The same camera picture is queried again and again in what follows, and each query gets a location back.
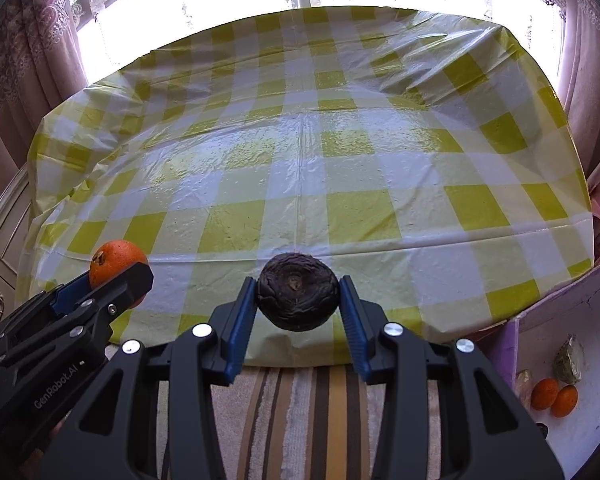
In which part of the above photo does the pink curtain right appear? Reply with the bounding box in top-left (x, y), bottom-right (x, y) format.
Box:
top-left (558, 0), bottom-right (600, 190)

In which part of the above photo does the black wrinkled avocado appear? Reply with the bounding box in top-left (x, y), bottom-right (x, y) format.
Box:
top-left (256, 252), bottom-right (340, 333)

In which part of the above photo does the orange with stem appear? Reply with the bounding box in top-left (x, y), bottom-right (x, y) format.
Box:
top-left (88, 240), bottom-right (148, 290)

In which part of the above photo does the striped towel cushion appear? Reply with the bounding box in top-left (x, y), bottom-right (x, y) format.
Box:
top-left (104, 343), bottom-right (491, 480)

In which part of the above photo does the small green fruit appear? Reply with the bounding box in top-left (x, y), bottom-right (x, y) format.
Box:
top-left (552, 334), bottom-right (585, 385)

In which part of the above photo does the dark wrinkled round fruit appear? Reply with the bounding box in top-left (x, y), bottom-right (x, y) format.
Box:
top-left (535, 422), bottom-right (548, 439)

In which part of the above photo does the pink floral curtain left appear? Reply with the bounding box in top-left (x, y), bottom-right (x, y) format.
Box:
top-left (0, 0), bottom-right (87, 167)

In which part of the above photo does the purple white cardboard box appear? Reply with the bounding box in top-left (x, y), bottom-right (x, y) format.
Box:
top-left (479, 266), bottom-right (600, 479)

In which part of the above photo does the cream cabinet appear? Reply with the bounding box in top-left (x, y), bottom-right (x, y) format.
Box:
top-left (0, 167), bottom-right (31, 322)

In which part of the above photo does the pale cut fruit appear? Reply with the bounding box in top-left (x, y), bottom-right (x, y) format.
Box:
top-left (514, 370), bottom-right (533, 408)

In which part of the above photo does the yellow checkered plastic tablecloth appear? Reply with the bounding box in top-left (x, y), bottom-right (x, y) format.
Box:
top-left (16, 6), bottom-right (594, 345)

